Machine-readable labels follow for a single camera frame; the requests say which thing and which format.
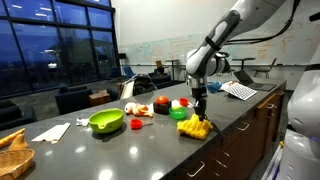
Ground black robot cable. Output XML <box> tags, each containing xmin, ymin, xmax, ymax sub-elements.
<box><xmin>226</xmin><ymin>0</ymin><xmax>303</xmax><ymax>46</ymax></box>

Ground red white-handled measuring cup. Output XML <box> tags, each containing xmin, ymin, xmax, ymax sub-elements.
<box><xmin>178</xmin><ymin>97</ymin><xmax>196</xmax><ymax>109</ymax></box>

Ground dark blue armchair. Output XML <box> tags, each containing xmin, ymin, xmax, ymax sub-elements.
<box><xmin>148</xmin><ymin>66</ymin><xmax>181</xmax><ymax>89</ymax></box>

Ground red short-handled measuring cup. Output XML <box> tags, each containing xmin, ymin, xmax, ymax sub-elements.
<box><xmin>130</xmin><ymin>118</ymin><xmax>154</xmax><ymax>130</ymax></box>

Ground woven wicker basket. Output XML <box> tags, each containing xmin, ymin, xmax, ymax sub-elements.
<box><xmin>0</xmin><ymin>147</ymin><xmax>36</xmax><ymax>180</ymax></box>

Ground brown wooden box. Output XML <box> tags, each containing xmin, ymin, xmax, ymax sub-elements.
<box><xmin>88</xmin><ymin>89</ymin><xmax>112</xmax><ymax>108</ymax></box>

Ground brown wooden cabinet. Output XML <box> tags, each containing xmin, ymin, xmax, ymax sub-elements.
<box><xmin>166</xmin><ymin>87</ymin><xmax>287</xmax><ymax>180</ymax></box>

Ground white computer keyboard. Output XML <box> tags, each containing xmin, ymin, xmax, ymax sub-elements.
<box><xmin>223</xmin><ymin>82</ymin><xmax>258</xmax><ymax>101</ymax></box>

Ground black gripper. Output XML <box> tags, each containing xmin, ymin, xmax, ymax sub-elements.
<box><xmin>190</xmin><ymin>85</ymin><xmax>209</xmax><ymax>123</ymax></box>

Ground lime green spouted bowl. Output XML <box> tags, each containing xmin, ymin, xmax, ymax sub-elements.
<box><xmin>88</xmin><ymin>107</ymin><xmax>125</xmax><ymax>135</ymax></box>

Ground white wall whiteboard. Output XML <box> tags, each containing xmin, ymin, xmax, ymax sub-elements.
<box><xmin>119</xmin><ymin>19</ymin><xmax>320</xmax><ymax>66</ymax></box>

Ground blue chair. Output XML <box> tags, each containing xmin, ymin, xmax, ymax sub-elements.
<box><xmin>122</xmin><ymin>65</ymin><xmax>137</xmax><ymax>79</ymax></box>

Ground dark blue sofa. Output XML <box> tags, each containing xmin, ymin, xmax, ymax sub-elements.
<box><xmin>54</xmin><ymin>84</ymin><xmax>93</xmax><ymax>115</ymax></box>
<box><xmin>0</xmin><ymin>99</ymin><xmax>38</xmax><ymax>131</ymax></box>

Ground orange toy carrot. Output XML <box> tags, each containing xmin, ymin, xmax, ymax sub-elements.
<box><xmin>0</xmin><ymin>126</ymin><xmax>27</xmax><ymax>149</ymax></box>

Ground small green bowl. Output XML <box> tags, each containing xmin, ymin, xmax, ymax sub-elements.
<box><xmin>168</xmin><ymin>106</ymin><xmax>188</xmax><ymax>121</ymax></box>

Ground dark round cafe table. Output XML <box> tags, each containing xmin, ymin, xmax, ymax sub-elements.
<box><xmin>232</xmin><ymin>57</ymin><xmax>256</xmax><ymax>71</ymax></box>
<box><xmin>165</xmin><ymin>59</ymin><xmax>181</xmax><ymax>81</ymax></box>

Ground yellow knitted cloth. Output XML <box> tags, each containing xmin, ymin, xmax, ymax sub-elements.
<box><xmin>176</xmin><ymin>113</ymin><xmax>214</xmax><ymax>141</ymax></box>

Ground white blue flat boards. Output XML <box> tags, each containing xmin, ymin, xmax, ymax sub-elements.
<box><xmin>261</xmin><ymin>141</ymin><xmax>284</xmax><ymax>180</ymax></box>

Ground orange ball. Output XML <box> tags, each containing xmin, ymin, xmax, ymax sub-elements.
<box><xmin>155</xmin><ymin>95</ymin><xmax>170</xmax><ymax>106</ymax></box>

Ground crumpled white wrapper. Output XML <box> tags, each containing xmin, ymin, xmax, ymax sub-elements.
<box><xmin>75</xmin><ymin>116</ymin><xmax>90</xmax><ymax>127</ymax></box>

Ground black grey backpack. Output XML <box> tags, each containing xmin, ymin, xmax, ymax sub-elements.
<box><xmin>132</xmin><ymin>73</ymin><xmax>158</xmax><ymax>96</ymax></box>

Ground dark open laptop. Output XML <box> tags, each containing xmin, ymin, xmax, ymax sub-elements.
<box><xmin>233</xmin><ymin>69</ymin><xmax>278</xmax><ymax>93</ymax></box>

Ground tan toy gourd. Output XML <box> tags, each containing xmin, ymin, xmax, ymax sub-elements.
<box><xmin>7</xmin><ymin>132</ymin><xmax>30</xmax><ymax>150</ymax></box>

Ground orange plush toy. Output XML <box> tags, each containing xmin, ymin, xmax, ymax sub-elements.
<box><xmin>124</xmin><ymin>101</ymin><xmax>155</xmax><ymax>118</ymax></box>

